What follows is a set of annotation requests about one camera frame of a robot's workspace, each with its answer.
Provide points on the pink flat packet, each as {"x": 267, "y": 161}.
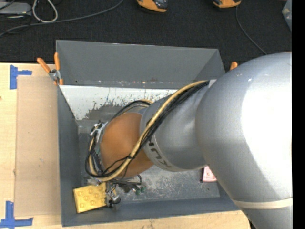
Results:
{"x": 208, "y": 174}

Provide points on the grey metal bin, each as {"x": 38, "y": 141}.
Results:
{"x": 133, "y": 63}

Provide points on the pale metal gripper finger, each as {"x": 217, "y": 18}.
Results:
{"x": 115, "y": 204}

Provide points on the yellow studded toy brick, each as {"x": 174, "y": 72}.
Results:
{"x": 88, "y": 198}

